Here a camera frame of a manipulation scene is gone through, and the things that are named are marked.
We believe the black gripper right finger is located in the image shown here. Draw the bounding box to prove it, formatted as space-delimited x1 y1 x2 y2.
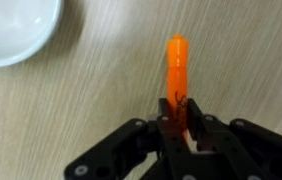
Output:
186 97 282 180

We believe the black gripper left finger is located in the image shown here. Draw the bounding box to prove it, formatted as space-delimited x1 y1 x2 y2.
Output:
63 97 199 180

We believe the orange marker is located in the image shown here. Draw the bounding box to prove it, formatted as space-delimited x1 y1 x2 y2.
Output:
166 33 191 143

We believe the white ceramic bowl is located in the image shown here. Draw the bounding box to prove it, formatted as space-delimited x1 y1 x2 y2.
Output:
0 0 64 69

